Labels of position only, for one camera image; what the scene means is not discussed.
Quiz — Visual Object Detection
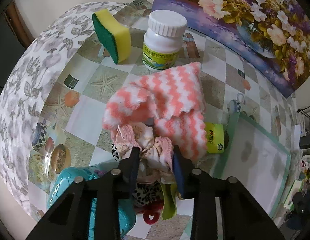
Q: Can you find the leopard print scrunchie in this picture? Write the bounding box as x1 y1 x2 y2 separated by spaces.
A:
111 141 170 206

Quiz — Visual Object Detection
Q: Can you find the red scrunchie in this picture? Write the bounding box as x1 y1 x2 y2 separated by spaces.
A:
143 201 164 225

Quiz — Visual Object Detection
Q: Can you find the pink floral scrunchie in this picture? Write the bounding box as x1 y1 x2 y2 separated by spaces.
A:
111 122 175 184

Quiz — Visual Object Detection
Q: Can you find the pink white striped cloth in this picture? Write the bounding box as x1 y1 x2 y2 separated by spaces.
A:
102 62 207 161

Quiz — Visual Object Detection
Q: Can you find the yellow green sponge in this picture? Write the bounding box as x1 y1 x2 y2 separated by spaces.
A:
92 9 131 64

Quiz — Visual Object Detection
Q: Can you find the teal plastic box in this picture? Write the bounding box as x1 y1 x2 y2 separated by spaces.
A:
45 164 137 240

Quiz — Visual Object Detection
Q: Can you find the white tray teal rim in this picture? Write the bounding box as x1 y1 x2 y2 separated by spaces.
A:
197 104 291 217

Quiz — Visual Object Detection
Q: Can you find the checkered printed table cover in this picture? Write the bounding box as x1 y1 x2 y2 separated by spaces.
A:
24 0 301 239

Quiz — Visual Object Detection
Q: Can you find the white power strip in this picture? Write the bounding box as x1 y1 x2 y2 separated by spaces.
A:
293 125 302 151

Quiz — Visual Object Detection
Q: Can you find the grey floral tablecloth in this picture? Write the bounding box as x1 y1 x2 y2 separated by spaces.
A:
0 2 126 214

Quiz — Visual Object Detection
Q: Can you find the white pill bottle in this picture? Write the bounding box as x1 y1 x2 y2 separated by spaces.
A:
142 10 187 72

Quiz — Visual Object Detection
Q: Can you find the flower painting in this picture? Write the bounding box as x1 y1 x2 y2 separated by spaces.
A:
153 0 310 97

